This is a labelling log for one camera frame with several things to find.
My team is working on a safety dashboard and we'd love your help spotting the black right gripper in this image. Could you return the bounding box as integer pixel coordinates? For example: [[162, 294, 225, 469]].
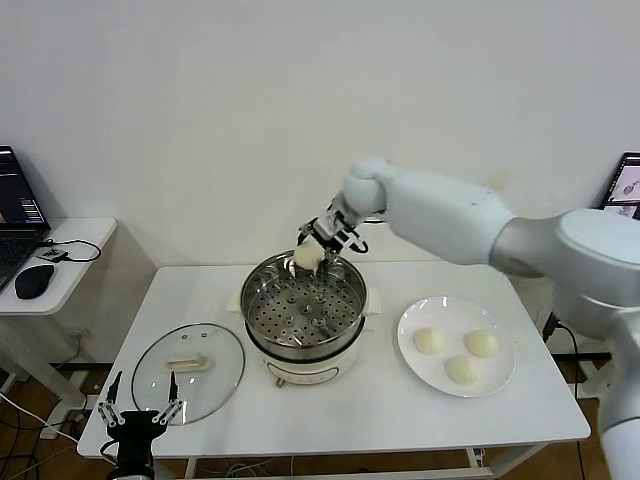
[[297, 217, 354, 279]]

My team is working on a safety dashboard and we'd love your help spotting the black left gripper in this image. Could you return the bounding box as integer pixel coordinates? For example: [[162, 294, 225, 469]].
[[97, 370, 185, 469]]

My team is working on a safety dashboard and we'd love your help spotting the white steamed baozi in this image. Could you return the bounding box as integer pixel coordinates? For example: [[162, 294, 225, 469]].
[[293, 242, 324, 274], [413, 327, 445, 357], [463, 329, 500, 359], [444, 354, 485, 387]]

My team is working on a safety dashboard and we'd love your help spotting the glass lid with cream handle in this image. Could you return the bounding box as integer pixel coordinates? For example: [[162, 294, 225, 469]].
[[130, 323, 247, 427]]

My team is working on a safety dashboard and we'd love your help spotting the perforated steel steamer basket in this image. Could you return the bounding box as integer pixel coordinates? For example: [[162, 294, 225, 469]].
[[227, 252, 385, 351]]

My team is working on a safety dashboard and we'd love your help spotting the white electric cooking pot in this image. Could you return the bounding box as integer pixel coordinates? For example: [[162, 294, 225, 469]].
[[227, 294, 385, 390]]

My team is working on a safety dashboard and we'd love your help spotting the white side desk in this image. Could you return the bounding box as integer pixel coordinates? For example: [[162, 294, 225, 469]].
[[0, 217, 120, 416]]

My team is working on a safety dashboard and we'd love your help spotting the round white plate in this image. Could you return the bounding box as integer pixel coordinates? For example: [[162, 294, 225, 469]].
[[397, 297, 516, 399]]

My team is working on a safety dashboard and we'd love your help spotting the black computer mouse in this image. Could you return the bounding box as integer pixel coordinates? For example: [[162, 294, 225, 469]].
[[13, 264, 56, 300]]

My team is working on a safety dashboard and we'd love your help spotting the black open laptop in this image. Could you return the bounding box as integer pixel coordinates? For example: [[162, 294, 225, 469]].
[[597, 152, 640, 221], [0, 144, 53, 296]]

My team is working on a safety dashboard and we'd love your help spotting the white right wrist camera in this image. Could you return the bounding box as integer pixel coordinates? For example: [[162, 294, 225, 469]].
[[322, 202, 354, 231]]

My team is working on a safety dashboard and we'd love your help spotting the white wall socket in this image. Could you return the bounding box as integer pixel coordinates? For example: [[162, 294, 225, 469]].
[[62, 324, 91, 346]]

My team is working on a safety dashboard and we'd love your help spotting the white floor cable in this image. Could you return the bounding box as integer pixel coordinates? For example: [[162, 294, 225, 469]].
[[0, 392, 81, 444]]

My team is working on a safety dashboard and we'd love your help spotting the thin black dongle cable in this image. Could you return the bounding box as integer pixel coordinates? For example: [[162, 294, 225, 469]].
[[42, 239, 101, 262]]

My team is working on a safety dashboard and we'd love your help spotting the black cable with adapter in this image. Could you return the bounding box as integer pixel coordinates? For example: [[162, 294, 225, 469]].
[[543, 312, 584, 399]]

